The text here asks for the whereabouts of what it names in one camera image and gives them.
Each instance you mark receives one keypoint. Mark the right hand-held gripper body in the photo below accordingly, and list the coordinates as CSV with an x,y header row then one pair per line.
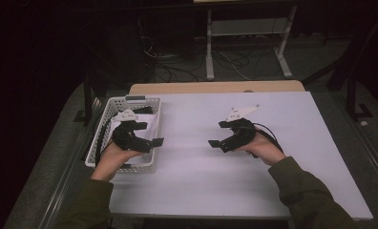
x,y
241,133

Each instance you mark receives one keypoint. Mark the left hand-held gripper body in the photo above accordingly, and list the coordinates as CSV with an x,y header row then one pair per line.
x,y
128,136

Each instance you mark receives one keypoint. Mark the white garment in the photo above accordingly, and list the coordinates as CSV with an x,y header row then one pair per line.
x,y
149,125

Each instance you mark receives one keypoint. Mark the white perforated plastic basket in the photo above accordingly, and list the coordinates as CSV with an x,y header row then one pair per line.
x,y
114,106

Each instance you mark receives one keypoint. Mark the person's right hand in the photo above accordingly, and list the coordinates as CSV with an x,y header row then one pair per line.
x,y
265,148

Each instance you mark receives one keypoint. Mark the person's left hand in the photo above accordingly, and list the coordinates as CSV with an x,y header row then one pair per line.
x,y
112,160

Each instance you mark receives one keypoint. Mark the grey basket label clip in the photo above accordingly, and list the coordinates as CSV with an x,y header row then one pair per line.
x,y
135,98

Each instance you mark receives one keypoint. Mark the black metal stand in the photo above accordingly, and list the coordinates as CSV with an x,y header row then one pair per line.
x,y
352,79
88,95

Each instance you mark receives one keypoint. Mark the small white ball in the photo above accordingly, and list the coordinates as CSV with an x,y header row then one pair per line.
x,y
363,123

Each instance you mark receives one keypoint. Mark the white metal desk frame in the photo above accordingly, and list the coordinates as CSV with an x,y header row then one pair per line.
x,y
209,47

